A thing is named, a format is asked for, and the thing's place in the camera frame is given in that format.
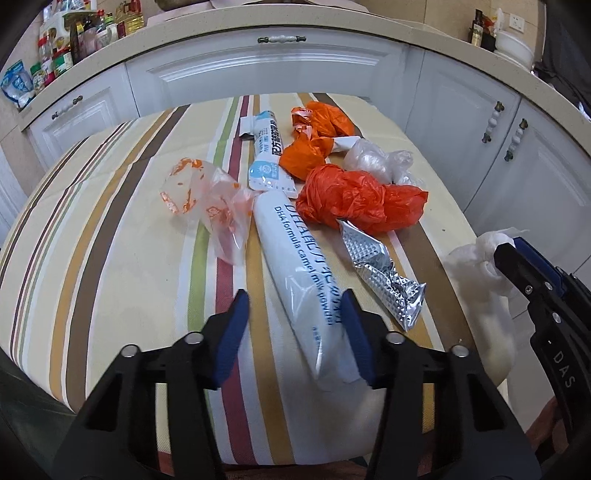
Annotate white plastic bag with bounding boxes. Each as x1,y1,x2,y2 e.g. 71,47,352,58
443,227,524,385

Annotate spice rack with bottles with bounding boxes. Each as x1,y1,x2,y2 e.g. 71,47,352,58
29,1,145,92

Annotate dark sauce bottle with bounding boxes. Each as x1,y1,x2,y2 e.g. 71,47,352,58
470,9,484,47

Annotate cabinet door handle left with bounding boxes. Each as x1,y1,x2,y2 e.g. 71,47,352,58
482,101,505,144

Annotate clear plastic bag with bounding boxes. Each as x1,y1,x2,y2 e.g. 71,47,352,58
342,139,422,187

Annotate silver foil wrapper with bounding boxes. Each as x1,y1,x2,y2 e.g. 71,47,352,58
339,220,426,332

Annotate wall power socket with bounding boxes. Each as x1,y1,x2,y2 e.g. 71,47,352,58
509,13,526,33

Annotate white kitchen cabinets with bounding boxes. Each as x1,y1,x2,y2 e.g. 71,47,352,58
17,30,590,278

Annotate small white paper box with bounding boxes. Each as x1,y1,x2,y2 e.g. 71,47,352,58
238,116,256,139

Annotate white camel milk powder pouch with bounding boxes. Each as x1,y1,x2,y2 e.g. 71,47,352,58
253,190,360,390

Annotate dark cloth at right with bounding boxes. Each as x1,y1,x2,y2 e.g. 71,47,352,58
534,0,591,115

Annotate drawer handle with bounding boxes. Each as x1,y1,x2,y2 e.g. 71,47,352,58
51,95,84,120
257,35,307,44

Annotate small white tube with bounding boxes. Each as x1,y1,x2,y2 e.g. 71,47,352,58
332,136,361,153

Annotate blue white snack bag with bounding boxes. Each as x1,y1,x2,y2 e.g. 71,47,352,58
1,60,35,111

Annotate striped tablecloth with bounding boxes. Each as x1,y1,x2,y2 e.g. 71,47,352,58
0,91,518,467

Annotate drawer handle left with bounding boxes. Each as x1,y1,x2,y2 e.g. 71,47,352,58
51,95,84,120

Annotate white bowl on counter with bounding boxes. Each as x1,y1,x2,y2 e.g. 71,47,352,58
495,31,534,71

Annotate cabinet door handle right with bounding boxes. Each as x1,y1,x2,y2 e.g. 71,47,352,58
504,118,528,162

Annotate large orange plastic bag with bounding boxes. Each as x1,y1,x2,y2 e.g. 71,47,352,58
295,164,429,235

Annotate cabinet door handle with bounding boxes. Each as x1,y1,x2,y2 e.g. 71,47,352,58
504,118,528,162
482,101,505,144

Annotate beige countertop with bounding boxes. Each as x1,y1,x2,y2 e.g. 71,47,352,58
18,4,590,152

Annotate drawer handle centre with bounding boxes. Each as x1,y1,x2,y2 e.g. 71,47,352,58
257,35,307,44

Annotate white blue printed pouch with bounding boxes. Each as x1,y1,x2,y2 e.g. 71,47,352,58
249,110,297,199

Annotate clear bag with orange print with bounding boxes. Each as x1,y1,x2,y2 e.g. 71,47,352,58
159,157,256,265

